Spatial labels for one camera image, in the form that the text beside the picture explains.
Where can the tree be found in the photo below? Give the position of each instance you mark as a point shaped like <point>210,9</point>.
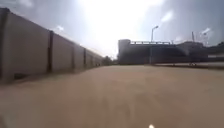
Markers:
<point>107,61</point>

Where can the grey building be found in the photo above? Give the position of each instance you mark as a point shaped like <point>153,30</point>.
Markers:
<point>140,53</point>

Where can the wide sandy dirt ground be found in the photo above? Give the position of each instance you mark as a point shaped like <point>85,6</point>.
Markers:
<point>116,96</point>

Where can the street lamp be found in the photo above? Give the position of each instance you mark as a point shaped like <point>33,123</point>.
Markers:
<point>152,43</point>

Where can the thin pole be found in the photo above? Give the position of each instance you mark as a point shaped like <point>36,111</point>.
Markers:
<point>193,46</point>

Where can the low kerb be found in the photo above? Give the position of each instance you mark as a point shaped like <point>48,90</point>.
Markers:
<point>196,65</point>

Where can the long concrete panel wall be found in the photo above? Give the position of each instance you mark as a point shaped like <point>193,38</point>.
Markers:
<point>30,50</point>

